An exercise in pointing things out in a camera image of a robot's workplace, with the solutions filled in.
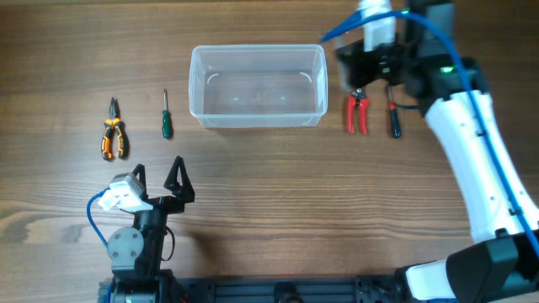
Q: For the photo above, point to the orange black pliers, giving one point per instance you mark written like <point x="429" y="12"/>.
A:
<point x="114" y="127"/>

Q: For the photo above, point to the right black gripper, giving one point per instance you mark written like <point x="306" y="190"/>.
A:
<point x="354" y="61"/>

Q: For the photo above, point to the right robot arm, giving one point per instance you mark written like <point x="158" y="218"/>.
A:
<point x="413" y="47"/>

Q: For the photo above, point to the clear plastic container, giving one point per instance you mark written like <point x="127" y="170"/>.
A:
<point x="258" y="86"/>

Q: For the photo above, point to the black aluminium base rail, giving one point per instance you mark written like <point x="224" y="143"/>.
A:
<point x="261" y="290"/>

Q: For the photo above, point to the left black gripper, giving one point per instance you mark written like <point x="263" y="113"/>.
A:
<point x="184" y="194"/>

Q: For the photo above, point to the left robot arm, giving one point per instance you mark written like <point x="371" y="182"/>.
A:
<point x="136" y="251"/>

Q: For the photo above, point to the green handled screwdriver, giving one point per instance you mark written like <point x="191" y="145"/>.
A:
<point x="167" y="129"/>

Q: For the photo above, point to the silver L socket wrench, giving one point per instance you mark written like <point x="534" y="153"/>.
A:
<point x="342" y="69"/>

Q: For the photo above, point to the red handled wire cutters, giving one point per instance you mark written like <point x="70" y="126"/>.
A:
<point x="356" y="111"/>

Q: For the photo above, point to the black red screwdriver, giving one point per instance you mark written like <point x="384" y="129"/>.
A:
<point x="393" y="114"/>

